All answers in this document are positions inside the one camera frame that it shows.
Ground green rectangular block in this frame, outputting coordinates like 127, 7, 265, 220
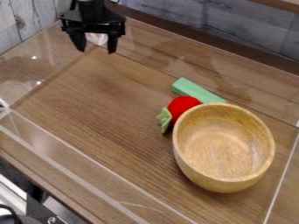
172, 77, 227, 103

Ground black cable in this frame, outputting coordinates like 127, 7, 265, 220
0, 203, 21, 224

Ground wooden bowl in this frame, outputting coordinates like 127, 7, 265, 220
172, 103, 276, 193

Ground clear acrylic enclosure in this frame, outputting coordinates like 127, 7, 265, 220
0, 13, 299, 224

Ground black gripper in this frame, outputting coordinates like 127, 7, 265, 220
60, 0, 127, 53

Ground black metal bracket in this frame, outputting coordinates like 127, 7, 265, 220
25, 195, 67, 224

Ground red plush fruit green leaves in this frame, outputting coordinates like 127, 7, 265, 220
156, 96, 201, 133

